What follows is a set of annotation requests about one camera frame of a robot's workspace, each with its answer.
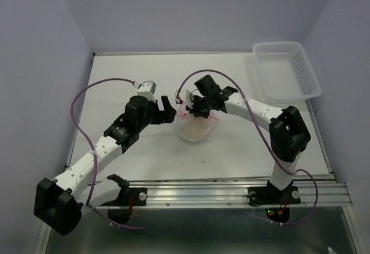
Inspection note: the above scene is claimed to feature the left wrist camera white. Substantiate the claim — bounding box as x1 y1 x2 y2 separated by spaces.
133 80 157 102

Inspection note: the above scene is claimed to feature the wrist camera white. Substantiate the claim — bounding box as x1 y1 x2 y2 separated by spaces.
133 80 157 102
175 90 194 108

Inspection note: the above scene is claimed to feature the beige bra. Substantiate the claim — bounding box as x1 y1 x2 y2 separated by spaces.
183 121 209 140

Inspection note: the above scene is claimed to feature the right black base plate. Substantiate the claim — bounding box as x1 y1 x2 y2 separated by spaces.
246 186 301 223

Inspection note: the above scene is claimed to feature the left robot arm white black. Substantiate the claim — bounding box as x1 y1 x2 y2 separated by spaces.
34 95 176 235

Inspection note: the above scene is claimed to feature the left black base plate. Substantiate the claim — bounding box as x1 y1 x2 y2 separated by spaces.
92 187 147 231

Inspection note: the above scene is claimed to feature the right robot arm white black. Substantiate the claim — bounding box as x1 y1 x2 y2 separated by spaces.
183 75 311 207

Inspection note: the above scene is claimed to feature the white plastic perforated basket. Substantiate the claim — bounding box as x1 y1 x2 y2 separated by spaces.
253 42 322 103

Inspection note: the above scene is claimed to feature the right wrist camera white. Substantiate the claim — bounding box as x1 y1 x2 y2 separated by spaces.
175 90 194 108

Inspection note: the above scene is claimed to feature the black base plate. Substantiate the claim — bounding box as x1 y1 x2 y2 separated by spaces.
246 186 301 223
92 187 147 231

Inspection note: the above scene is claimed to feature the pink-trimmed mesh laundry bag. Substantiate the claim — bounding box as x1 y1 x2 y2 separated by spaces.
173 110 219 142

